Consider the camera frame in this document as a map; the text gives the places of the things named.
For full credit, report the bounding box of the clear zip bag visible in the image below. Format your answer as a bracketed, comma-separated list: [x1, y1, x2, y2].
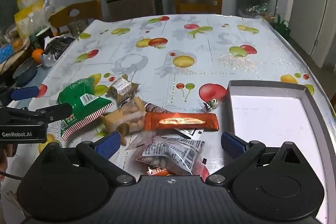
[126, 132, 159, 159]

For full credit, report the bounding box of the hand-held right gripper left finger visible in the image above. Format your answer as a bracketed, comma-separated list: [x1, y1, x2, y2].
[39, 131, 136, 185]

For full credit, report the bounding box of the fruit print tablecloth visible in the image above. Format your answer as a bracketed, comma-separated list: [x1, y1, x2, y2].
[5, 14, 336, 188]

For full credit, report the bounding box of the black plastic bag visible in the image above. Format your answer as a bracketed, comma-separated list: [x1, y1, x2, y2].
[43, 35, 75, 62]

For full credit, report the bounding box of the black cable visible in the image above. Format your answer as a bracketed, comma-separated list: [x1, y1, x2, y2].
[0, 170, 24, 180]

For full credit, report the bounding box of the orange foil bar packet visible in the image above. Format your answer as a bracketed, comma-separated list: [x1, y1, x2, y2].
[144, 112, 219, 131]

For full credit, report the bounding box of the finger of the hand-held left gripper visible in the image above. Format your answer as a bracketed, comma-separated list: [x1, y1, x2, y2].
[0, 103, 74, 126]
[0, 85, 41, 106]

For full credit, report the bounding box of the green foil candy pile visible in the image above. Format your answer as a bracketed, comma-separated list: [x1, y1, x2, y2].
[247, 2, 268, 14]

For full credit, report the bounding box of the clear nut packet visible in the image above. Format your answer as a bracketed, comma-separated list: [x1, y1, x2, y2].
[133, 136, 209, 176]

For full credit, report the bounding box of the tan bread packet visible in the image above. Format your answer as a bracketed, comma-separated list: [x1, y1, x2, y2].
[101, 97, 147, 146]

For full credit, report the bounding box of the grey cardboard box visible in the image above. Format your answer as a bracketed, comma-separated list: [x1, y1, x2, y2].
[225, 80, 332, 170]

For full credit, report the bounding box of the orange red packet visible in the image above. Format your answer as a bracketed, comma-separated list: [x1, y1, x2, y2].
[146, 156, 210, 182]

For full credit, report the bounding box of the blue item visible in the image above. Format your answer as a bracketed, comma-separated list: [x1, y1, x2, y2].
[0, 44, 13, 62]

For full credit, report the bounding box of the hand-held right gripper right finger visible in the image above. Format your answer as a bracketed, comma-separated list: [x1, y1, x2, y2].
[206, 132, 302, 184]

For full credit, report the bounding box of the brown candy stick packet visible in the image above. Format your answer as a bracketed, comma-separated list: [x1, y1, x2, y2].
[143, 102, 206, 139]

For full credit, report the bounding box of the green snack packet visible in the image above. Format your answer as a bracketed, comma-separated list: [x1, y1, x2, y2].
[56, 77, 114, 141]

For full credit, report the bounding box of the clear plastic bag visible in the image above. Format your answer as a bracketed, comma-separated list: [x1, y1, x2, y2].
[30, 0, 55, 30]

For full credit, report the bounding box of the glass jar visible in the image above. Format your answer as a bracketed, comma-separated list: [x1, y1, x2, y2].
[67, 18, 88, 37]

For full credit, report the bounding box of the white cupboard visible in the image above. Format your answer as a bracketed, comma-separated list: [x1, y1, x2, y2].
[289, 0, 336, 67]

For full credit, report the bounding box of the brown cabinet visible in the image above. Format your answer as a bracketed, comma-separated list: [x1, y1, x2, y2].
[105, 0, 164, 22]

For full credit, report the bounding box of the green plastic item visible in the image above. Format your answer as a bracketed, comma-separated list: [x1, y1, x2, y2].
[272, 14, 290, 38]

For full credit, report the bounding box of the dark bowl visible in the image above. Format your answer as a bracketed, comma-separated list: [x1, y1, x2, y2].
[12, 59, 38, 84]

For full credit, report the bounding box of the small beige cake packet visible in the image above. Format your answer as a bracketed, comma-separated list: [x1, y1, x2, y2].
[106, 74, 141, 102]

